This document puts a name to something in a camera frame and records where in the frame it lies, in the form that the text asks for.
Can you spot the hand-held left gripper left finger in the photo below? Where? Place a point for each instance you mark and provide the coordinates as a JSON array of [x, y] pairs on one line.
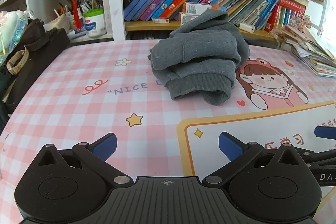
[[104, 146]]

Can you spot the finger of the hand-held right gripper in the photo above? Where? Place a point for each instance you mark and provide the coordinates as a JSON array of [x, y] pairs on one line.
[[323, 155], [325, 132]]

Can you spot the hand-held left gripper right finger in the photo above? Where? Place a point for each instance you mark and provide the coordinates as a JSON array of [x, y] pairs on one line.
[[231, 146]]

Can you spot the grey sweatshirt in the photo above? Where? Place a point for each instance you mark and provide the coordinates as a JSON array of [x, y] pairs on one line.
[[199, 56]]

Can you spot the pink checkered desk mat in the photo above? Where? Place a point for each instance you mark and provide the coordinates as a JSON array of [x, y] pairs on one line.
[[78, 113]]

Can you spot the pile of papers and booklets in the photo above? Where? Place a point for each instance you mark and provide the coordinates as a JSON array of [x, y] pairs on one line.
[[312, 53]]

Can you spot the black bag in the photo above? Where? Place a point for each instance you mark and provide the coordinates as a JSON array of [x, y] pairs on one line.
[[31, 69]]

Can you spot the white eraser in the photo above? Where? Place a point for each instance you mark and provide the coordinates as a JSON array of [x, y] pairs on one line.
[[247, 27]]

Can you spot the white jar with green lid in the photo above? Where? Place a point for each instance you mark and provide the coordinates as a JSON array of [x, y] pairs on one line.
[[94, 26]]

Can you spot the beige wristwatch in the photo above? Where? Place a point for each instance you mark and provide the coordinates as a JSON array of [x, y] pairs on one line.
[[25, 54]]

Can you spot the white printed medicine box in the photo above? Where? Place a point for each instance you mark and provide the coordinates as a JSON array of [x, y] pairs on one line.
[[187, 18]]

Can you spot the small red and white box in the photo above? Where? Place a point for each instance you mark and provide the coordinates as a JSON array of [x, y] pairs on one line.
[[161, 20]]

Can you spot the orange and white medicine box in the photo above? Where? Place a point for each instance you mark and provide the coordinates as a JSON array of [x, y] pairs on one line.
[[197, 7]]

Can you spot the bunch of pens and pencils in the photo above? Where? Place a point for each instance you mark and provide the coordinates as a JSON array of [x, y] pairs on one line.
[[89, 2]]

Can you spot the wrapped plush bouquet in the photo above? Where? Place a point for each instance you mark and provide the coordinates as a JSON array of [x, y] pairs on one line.
[[9, 22]]

